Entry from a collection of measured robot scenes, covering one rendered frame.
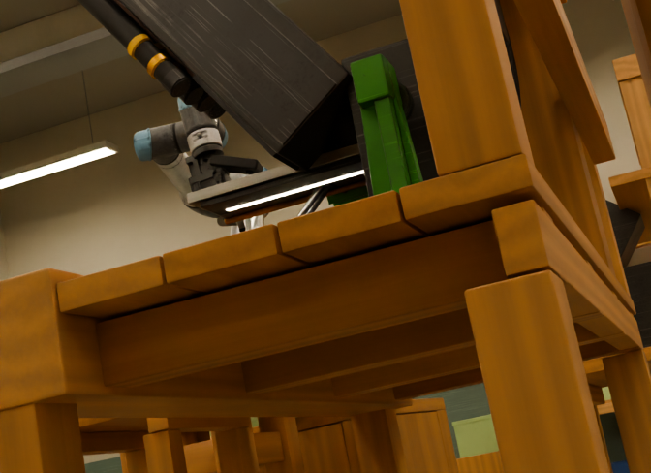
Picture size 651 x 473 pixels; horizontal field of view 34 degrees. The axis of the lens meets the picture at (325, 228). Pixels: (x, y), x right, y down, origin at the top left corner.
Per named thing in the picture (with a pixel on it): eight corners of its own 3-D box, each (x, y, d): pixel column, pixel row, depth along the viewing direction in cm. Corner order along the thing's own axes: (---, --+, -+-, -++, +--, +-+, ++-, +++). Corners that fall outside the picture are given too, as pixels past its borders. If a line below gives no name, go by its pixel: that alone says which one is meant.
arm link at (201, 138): (223, 136, 252) (212, 123, 244) (228, 153, 250) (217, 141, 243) (193, 146, 253) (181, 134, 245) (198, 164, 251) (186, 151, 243)
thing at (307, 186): (188, 209, 186) (185, 193, 187) (228, 225, 201) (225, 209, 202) (401, 148, 175) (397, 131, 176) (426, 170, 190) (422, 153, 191)
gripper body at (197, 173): (204, 211, 247) (192, 165, 251) (239, 199, 246) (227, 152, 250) (194, 202, 240) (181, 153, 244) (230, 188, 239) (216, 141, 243)
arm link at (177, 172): (188, 193, 306) (129, 119, 260) (226, 185, 304) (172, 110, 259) (193, 231, 301) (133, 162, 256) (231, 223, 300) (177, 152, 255)
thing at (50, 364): (-38, 419, 125) (-51, 294, 129) (359, 417, 264) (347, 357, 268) (65, 394, 121) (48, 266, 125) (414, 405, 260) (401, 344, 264)
